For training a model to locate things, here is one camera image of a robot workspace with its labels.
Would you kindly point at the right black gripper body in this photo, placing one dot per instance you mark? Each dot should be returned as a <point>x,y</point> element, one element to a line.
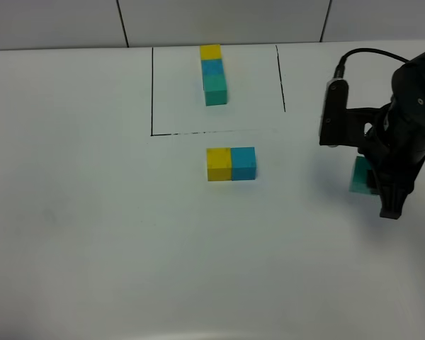
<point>395,148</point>

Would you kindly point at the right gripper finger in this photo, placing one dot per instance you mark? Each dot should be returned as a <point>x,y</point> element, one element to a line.
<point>371,182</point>
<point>392,198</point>

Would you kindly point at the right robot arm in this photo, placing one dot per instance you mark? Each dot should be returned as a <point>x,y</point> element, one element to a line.
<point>408,88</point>

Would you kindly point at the green template cube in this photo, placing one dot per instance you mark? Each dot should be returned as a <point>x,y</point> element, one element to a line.
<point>215,89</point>

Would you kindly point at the blue template cube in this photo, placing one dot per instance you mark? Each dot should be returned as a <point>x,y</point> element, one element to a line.
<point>212,67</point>

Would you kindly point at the yellow template cube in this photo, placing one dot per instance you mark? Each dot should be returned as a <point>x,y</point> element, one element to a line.
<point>210,52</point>

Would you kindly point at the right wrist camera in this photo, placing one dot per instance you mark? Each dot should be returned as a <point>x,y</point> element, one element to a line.
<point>342,126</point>

